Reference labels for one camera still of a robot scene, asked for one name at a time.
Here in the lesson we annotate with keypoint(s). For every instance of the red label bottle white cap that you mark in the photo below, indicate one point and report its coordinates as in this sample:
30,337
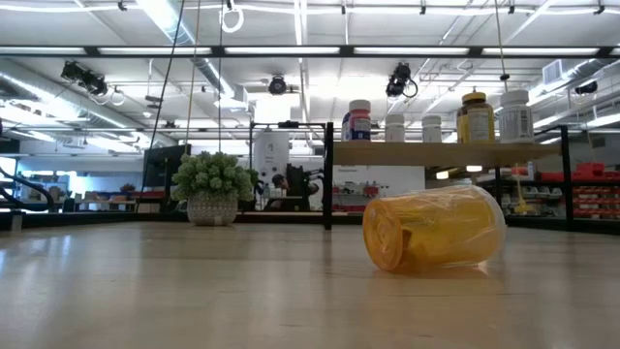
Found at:
359,121

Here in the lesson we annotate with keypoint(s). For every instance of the black overhead camera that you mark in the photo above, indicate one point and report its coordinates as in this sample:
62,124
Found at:
277,85

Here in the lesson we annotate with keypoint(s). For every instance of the grey air duct unit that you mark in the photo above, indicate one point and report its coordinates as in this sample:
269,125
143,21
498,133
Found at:
557,71

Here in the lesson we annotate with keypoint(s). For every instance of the small white medicine bottle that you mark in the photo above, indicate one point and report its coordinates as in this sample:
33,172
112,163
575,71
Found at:
431,129
394,128

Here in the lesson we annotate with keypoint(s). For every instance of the orange pill bottle white cap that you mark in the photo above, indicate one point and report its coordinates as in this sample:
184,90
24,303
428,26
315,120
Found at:
433,228

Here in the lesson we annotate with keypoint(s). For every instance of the black overhead light bar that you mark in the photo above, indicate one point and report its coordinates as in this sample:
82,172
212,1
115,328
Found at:
290,50

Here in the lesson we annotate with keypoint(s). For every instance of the wooden shelf black frame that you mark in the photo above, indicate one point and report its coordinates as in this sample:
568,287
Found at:
436,154

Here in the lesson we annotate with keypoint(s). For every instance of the large white medicine bottle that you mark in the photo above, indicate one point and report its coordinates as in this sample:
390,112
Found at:
515,116

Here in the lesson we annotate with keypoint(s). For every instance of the black aluminium table frame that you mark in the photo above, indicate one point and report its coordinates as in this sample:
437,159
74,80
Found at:
97,218

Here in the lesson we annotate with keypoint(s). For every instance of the green artificial potted plant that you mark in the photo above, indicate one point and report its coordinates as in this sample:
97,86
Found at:
213,181

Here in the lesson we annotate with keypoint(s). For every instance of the red storage bins rack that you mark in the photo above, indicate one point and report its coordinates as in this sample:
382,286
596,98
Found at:
591,191

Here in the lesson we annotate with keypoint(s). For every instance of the black monitor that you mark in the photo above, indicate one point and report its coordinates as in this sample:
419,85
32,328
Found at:
164,169

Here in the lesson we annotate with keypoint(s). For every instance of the yellow medicine bottle dark cap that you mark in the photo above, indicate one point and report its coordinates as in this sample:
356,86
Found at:
476,118

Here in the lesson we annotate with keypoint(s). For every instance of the black hanging device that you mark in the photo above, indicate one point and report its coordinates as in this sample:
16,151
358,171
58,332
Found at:
399,80
84,77

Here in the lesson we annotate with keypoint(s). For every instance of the white cylindrical tank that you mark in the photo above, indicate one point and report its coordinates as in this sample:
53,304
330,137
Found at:
271,155

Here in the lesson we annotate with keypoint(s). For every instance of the person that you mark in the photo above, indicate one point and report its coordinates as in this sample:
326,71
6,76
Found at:
286,186

